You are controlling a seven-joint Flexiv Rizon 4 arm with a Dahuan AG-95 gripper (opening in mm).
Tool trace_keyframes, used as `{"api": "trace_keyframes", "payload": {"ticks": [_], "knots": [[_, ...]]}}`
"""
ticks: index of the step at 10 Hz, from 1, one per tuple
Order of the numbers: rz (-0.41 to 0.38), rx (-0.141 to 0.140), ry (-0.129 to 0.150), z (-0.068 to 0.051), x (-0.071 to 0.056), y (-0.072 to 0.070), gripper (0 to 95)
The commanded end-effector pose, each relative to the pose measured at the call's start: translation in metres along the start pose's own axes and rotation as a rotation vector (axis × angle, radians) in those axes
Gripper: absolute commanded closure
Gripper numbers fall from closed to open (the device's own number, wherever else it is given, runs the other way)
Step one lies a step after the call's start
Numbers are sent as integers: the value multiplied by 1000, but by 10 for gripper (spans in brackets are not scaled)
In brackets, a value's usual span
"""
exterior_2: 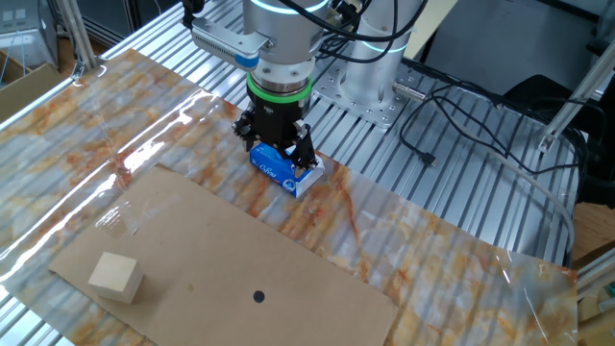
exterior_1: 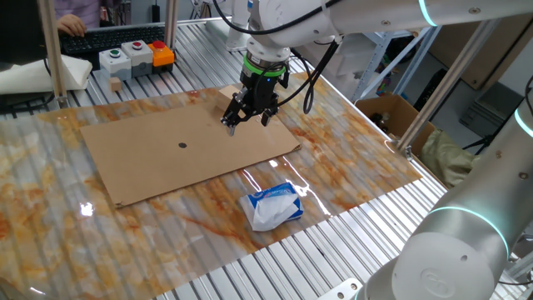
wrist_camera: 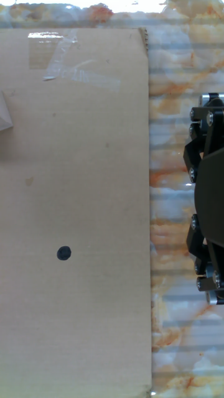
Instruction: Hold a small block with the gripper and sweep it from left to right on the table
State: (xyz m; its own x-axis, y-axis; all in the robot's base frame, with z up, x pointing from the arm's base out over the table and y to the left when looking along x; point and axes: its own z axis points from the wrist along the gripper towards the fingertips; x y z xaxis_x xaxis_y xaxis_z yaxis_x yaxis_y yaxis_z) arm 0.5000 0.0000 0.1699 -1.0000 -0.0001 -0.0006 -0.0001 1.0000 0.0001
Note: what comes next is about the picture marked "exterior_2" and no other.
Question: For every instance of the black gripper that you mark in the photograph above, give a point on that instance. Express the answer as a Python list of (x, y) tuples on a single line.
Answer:
[(276, 120)]

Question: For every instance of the light wooden cube block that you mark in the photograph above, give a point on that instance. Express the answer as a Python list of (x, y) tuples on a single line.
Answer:
[(115, 276)]

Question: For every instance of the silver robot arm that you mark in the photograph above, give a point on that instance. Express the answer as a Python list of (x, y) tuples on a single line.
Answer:
[(288, 29)]

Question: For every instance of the blue white tissue pack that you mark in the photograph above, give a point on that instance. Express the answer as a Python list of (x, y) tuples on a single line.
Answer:
[(274, 170)]

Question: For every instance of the brown cardboard sheet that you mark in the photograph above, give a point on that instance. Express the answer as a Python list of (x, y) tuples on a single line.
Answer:
[(216, 269)]

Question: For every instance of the silver metal connector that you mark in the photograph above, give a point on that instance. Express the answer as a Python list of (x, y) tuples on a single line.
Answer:
[(408, 91)]

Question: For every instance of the clear tape patch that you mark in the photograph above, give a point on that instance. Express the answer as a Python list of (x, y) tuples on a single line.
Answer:
[(117, 218)]

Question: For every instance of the tan board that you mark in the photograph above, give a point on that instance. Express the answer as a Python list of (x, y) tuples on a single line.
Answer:
[(432, 24)]

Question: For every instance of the dark cabinet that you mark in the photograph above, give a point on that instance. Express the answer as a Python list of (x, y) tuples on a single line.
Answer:
[(120, 14)]

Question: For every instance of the orange marble pattern mat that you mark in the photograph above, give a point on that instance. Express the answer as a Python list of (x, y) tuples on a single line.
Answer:
[(432, 269)]

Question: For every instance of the brown cardboard box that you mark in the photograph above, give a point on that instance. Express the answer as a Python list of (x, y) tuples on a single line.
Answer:
[(29, 91)]

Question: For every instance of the grey computer case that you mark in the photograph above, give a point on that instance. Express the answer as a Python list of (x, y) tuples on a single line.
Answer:
[(29, 43)]

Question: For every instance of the black chair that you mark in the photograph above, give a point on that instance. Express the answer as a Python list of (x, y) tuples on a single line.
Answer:
[(598, 158)]

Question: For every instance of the aluminium profile bar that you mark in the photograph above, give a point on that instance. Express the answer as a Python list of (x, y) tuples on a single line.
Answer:
[(598, 276)]

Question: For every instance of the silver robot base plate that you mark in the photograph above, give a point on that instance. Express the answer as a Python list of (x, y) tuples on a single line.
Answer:
[(384, 115)]

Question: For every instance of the aluminium frame post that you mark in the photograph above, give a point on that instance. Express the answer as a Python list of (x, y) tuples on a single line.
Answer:
[(572, 103), (77, 33)]

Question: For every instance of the aluminium rail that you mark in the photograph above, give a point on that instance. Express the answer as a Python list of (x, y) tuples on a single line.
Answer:
[(38, 102)]

